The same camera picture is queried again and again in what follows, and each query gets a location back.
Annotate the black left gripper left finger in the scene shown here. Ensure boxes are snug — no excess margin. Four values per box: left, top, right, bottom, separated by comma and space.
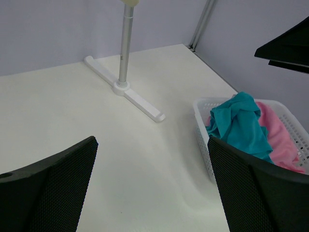
0, 136, 98, 232

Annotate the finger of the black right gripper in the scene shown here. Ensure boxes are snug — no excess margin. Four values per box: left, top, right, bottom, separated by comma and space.
254, 18, 309, 73

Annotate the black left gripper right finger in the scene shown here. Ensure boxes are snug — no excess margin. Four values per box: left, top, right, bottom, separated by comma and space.
208, 136, 309, 232

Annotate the teal t shirt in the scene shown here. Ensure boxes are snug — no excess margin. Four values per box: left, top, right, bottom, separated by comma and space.
206, 92, 273, 163

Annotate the pink garment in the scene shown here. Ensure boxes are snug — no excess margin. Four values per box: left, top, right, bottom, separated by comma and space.
205, 101, 307, 174

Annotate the white plastic laundry basket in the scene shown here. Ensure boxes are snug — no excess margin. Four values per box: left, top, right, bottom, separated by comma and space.
193, 97, 309, 184

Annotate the white clothes rack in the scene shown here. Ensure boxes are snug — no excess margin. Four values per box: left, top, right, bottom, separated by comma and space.
84, 0, 166, 123

